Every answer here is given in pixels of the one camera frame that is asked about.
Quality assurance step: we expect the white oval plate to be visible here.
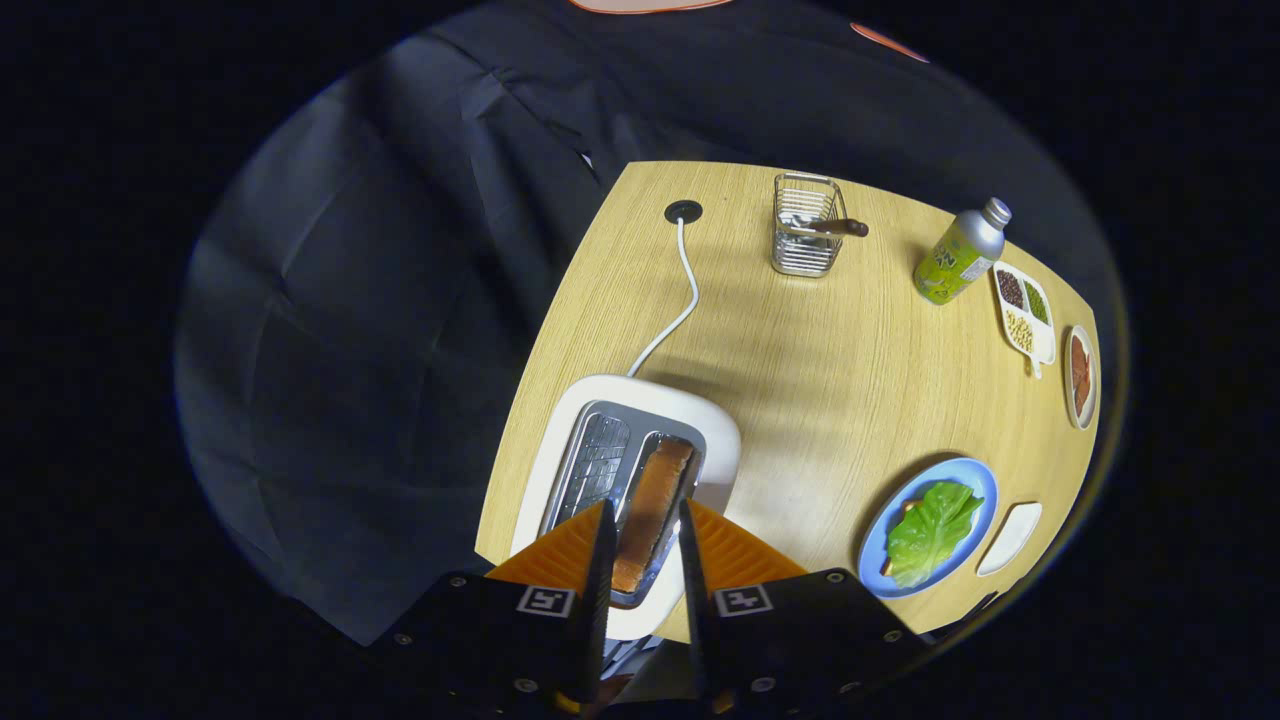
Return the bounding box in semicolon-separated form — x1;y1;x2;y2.
1061;324;1099;431

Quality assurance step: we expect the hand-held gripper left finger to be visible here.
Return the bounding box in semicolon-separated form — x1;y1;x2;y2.
366;499;617;706

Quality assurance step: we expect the green lettuce leaf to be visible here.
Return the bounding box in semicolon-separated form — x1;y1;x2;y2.
886;481;987;589

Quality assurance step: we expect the white power cable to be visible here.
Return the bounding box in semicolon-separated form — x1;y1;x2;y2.
627;218;699;379

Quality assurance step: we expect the small white plate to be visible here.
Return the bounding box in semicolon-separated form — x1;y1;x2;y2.
976;502;1044;578

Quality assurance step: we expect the blue plate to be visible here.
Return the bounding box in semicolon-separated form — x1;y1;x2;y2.
857;457;999;600

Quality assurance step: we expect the metal wire basket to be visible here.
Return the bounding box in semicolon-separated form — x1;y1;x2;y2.
770;173;846;278

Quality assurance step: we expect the white divided dish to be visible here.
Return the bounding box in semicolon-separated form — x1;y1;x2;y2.
990;262;1057;379

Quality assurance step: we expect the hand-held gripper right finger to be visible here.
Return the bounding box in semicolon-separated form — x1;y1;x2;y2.
678;498;928;709

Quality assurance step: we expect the green label metal bottle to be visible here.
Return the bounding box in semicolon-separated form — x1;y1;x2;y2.
912;197;1013;306

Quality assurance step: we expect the white toaster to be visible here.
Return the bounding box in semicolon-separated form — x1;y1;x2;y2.
508;374;743;641

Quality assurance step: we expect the toasted bread slice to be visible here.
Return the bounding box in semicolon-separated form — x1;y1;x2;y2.
612;437;696;595

